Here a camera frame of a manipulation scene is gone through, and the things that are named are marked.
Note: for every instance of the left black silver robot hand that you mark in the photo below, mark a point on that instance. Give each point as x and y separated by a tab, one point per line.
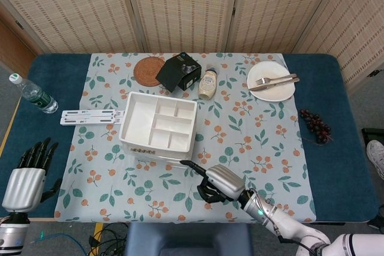
22	188

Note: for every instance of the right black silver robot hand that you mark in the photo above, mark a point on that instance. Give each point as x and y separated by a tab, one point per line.
225	179

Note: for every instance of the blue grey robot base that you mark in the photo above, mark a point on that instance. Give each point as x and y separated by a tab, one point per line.
186	238

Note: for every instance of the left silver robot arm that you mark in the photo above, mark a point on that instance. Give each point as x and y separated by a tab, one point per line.
10	233

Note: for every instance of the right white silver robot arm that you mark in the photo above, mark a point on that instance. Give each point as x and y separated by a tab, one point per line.
288	226

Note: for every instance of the white two-tier plastic organizer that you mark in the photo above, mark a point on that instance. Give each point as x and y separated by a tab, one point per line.
138	118

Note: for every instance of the black cardboard box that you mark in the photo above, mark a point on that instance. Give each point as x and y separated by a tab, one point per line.
172	73

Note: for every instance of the floral print tablecloth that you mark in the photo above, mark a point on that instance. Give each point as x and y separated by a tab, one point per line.
255	136

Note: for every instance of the clear plastic water bottle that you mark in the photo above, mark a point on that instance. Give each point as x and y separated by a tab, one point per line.
34	95

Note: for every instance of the mayonnaise squeeze bottle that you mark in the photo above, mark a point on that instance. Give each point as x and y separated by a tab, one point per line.
208	85

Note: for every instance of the white folding stand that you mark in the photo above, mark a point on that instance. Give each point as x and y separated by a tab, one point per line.
90	116

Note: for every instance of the white plate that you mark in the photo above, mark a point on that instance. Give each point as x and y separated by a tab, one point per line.
270	91

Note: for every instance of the dark grape bunch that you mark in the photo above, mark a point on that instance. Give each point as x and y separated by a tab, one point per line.
316	125

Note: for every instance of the metal table knife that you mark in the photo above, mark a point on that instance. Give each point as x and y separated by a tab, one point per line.
276	84

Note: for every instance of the metal fork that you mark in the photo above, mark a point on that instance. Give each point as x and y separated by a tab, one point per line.
270	80

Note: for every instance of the dark blue table cover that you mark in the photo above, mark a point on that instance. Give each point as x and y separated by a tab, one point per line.
51	70

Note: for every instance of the round woven rattan coaster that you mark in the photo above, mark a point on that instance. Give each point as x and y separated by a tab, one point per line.
147	70

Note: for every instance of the white sneaker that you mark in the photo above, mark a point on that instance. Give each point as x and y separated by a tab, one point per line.
376	155

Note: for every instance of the black floor object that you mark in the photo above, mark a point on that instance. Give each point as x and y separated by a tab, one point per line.
373	134

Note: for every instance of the bamboo folding screen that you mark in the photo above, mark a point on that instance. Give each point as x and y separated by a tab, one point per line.
186	7

